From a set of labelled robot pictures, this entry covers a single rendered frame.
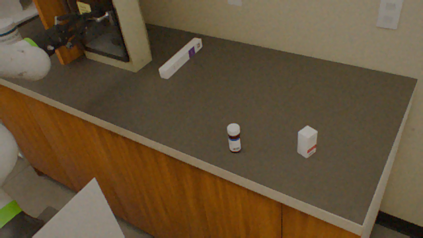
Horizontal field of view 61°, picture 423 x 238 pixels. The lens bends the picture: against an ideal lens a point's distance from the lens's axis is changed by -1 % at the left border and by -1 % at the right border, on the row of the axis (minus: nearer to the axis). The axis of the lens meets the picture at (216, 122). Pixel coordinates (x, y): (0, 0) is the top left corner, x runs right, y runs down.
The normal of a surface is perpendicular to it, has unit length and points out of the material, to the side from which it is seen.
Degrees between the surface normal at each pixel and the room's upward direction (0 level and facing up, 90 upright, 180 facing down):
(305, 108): 0
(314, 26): 90
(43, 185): 0
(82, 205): 90
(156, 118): 0
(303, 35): 90
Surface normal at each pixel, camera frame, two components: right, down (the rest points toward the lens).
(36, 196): -0.11, -0.76
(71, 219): 0.85, 0.27
